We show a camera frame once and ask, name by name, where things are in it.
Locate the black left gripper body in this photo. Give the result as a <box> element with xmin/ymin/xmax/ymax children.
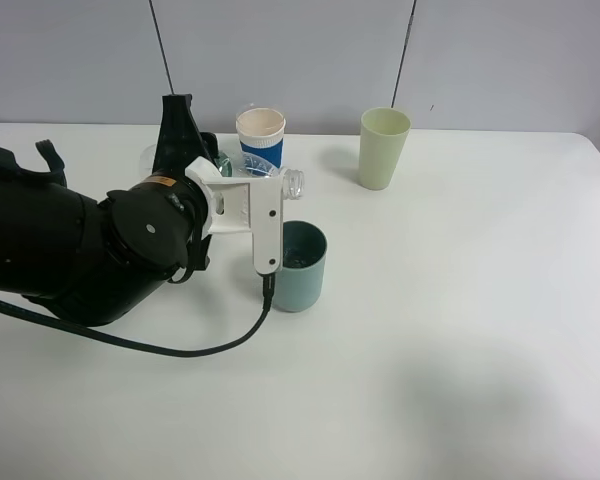
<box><xmin>151</xmin><ymin>94</ymin><xmax>219</xmax><ymax>198</ymax></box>

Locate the clear bottle green label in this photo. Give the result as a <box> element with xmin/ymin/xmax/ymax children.
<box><xmin>138</xmin><ymin>143</ymin><xmax>307</xmax><ymax>201</ymax></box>

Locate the teal plastic cup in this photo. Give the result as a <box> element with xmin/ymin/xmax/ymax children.
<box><xmin>273</xmin><ymin>220</ymin><xmax>328</xmax><ymax>313</ymax></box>

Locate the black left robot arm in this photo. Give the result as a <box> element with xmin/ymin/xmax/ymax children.
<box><xmin>0</xmin><ymin>94</ymin><xmax>218</xmax><ymax>327</ymax></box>

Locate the blue sleeved paper cup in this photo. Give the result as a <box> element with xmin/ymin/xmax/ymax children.
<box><xmin>235</xmin><ymin>104</ymin><xmax>286</xmax><ymax>167</ymax></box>

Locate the pale green plastic cup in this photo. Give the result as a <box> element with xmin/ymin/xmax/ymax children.
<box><xmin>358</xmin><ymin>107</ymin><xmax>411</xmax><ymax>190</ymax></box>

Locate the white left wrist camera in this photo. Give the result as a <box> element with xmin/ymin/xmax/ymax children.
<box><xmin>185</xmin><ymin>157</ymin><xmax>283</xmax><ymax>275</ymax></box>

